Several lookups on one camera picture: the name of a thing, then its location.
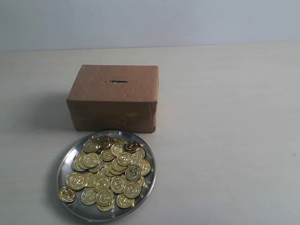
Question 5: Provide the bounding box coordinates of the dark gold coin back right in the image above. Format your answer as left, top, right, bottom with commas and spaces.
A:
123, 141, 140, 153

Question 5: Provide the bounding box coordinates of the gold coin front left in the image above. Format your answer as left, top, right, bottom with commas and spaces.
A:
81, 187, 97, 205

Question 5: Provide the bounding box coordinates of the brown cardboard slotted box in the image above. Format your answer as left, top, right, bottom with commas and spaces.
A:
66, 65, 159, 133

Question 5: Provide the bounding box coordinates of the round steel plate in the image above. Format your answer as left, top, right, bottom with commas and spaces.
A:
57, 131, 156, 223

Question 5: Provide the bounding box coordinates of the dark tilted gold coin right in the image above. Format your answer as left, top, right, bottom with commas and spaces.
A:
125, 165, 141, 181

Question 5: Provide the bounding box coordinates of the gold coin at plate left edge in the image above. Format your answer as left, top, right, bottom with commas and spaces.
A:
58, 187, 76, 203

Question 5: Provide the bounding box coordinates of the gold coin back left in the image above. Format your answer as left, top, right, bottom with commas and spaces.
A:
82, 138, 100, 154

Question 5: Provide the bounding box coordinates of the gold coin front centre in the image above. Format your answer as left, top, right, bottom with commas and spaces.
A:
96, 188, 114, 207

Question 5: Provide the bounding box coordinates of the gold coin front right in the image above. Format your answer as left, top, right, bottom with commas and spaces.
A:
117, 194, 135, 209

